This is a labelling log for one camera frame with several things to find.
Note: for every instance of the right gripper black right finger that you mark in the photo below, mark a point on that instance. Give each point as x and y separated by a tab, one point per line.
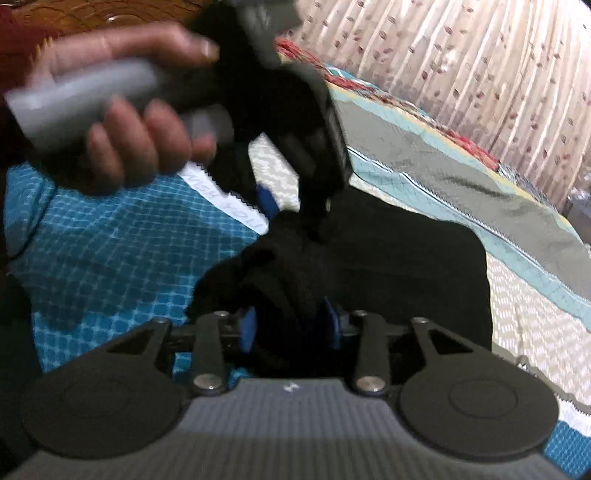
359	355

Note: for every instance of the wooden headboard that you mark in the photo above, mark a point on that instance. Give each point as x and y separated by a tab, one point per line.
74	16

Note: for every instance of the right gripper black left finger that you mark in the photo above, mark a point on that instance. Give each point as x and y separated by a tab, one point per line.
216	355

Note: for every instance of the left hand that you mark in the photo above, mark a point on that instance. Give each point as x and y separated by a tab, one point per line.
127	148

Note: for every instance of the blue white patterned bedsheet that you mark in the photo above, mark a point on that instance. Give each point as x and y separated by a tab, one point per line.
126	410

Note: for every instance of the black pants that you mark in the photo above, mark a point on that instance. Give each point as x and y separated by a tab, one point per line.
365	254

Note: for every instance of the floral beige curtain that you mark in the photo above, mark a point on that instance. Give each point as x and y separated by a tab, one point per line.
512	76

